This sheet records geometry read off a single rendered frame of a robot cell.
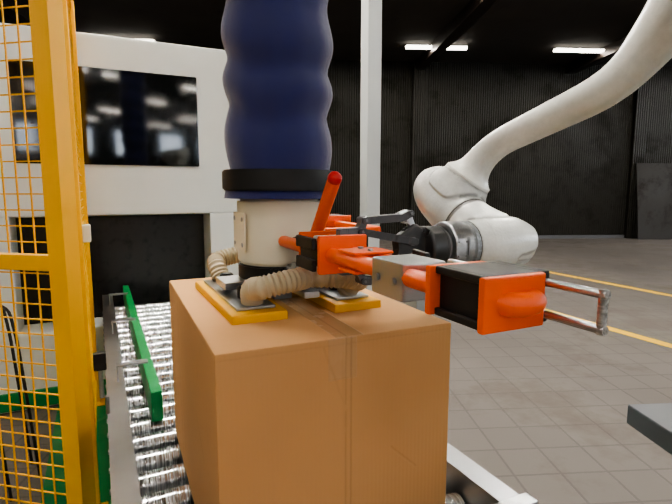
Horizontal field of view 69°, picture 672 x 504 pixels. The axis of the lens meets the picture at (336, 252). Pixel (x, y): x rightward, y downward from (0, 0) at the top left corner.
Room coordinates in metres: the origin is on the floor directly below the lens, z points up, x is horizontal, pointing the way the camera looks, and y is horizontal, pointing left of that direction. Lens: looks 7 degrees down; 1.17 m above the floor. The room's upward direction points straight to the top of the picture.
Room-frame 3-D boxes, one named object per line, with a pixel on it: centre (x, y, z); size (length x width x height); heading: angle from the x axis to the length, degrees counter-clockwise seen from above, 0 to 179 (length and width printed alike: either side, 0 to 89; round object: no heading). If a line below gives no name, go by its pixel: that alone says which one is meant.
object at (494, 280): (0.46, -0.14, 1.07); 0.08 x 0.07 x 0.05; 26
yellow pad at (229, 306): (0.96, 0.20, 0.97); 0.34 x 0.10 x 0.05; 26
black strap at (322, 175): (1.00, 0.11, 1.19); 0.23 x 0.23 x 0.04
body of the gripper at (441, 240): (0.84, -0.14, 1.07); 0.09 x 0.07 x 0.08; 116
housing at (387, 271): (0.59, -0.09, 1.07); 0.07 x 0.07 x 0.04; 26
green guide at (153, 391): (1.94, 0.86, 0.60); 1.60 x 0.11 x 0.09; 26
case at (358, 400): (1.00, 0.11, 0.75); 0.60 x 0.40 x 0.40; 24
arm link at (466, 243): (0.87, -0.21, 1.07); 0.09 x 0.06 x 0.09; 26
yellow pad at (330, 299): (1.05, 0.03, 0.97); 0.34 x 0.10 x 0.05; 26
